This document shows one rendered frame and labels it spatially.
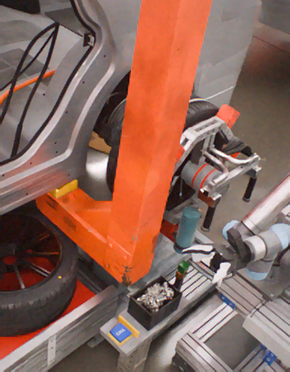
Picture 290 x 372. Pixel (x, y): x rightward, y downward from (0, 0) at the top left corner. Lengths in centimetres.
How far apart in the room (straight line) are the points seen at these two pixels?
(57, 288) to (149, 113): 96
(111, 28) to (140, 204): 74
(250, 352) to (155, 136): 132
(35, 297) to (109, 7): 127
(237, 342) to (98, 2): 174
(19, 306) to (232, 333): 110
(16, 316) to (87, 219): 54
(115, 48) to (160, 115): 60
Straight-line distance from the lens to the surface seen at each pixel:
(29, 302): 222
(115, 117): 258
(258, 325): 204
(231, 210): 363
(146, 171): 181
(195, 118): 229
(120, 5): 212
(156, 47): 161
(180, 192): 261
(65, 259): 238
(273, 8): 473
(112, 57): 223
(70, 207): 238
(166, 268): 287
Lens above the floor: 228
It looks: 38 degrees down
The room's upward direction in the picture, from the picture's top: 11 degrees clockwise
